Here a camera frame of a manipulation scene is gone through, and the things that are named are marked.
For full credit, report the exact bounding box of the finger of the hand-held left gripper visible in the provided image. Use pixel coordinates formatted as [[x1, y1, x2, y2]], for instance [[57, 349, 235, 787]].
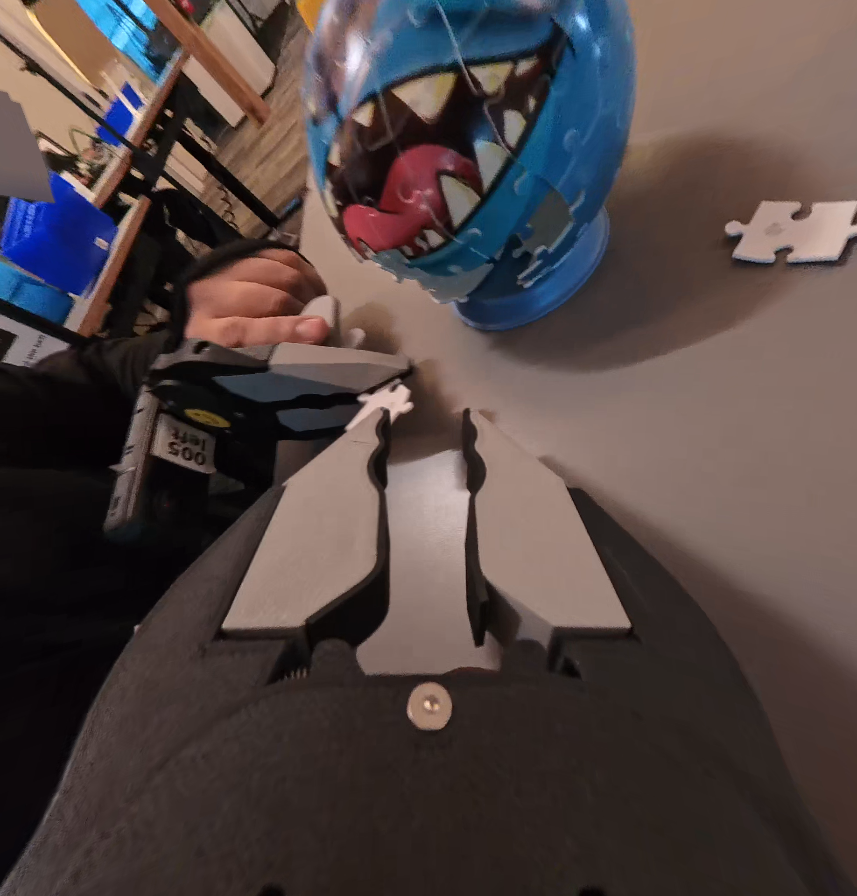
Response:
[[211, 364, 363, 441], [267, 343, 414, 394]]

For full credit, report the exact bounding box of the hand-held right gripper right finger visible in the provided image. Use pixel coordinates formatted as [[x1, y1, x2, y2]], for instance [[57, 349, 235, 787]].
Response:
[[462, 409, 632, 648]]

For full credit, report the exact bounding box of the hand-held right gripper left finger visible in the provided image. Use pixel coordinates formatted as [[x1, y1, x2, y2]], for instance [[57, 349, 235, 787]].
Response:
[[220, 408, 391, 641]]

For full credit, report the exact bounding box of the white puzzle piece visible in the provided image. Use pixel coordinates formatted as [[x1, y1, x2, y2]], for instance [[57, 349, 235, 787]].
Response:
[[724, 201, 857, 266], [344, 381, 414, 431]]

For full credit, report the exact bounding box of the blue cartoon puzzle ball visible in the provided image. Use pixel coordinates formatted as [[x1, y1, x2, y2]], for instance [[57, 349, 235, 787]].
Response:
[[301, 0, 639, 331]]

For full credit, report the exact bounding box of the person's left forearm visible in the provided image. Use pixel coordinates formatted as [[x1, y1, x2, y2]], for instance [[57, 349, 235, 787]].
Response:
[[0, 241, 191, 491]]

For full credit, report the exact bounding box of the person's left hand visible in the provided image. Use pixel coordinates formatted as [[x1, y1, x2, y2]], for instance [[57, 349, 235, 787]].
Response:
[[183, 248, 331, 349]]

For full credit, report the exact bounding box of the black and white tag sign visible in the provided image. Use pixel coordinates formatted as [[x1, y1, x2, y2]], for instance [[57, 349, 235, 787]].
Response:
[[0, 293, 72, 366]]

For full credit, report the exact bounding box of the light blue plastic bin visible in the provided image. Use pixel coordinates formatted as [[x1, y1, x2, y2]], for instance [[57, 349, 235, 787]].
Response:
[[0, 252, 74, 324]]

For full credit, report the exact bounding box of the person's black clothed torso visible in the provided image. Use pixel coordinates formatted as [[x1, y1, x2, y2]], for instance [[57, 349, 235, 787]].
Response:
[[0, 455, 212, 869]]

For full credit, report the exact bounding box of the background desk with black legs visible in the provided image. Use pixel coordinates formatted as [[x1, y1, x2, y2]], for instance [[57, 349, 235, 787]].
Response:
[[75, 0, 272, 337]]

